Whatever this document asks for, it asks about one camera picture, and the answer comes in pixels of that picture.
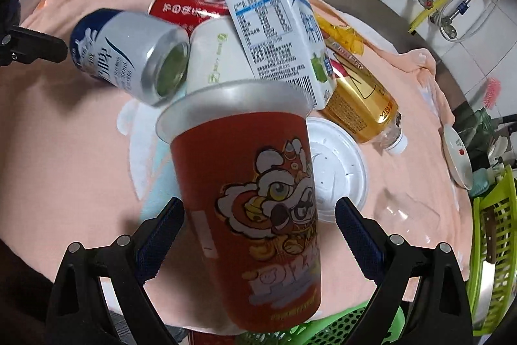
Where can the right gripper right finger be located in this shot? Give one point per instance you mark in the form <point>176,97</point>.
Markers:
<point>440,312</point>

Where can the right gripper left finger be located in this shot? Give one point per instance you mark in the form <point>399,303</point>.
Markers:
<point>78,312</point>

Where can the clear plastic cup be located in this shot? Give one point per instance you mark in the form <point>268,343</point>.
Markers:
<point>399,213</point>

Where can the blue silver drink can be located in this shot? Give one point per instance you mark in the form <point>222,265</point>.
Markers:
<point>143,55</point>

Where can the red cola can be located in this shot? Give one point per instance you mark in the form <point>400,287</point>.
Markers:
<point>188,13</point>

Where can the white plastic lid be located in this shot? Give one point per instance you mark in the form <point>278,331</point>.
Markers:
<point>338,165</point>

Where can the white paper cup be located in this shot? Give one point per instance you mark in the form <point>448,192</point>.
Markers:
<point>216,55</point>

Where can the amber tea bottle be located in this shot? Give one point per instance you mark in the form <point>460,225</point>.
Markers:
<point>361,104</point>

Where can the red lion plastic cup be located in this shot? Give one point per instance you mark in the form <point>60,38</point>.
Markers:
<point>242,161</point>

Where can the white blue milk carton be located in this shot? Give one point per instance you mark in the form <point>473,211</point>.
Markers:
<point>283,42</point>

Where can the yellow plastic wrapper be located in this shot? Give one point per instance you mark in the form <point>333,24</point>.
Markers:
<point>346,36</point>

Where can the green mesh trash basket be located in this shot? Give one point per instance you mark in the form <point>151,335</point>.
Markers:
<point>330,330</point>

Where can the lime green dish rack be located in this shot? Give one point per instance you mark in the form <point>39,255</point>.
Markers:
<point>502,197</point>

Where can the white ceramic plate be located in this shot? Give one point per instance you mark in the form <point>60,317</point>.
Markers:
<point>457,158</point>

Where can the dark green utensil holder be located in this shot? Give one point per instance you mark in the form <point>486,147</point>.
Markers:
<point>477,133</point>

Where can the pink bottle brush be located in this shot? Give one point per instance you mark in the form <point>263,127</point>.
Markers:
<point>492,92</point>

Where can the cleaver with wooden handle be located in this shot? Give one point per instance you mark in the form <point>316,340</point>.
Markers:
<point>488,273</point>

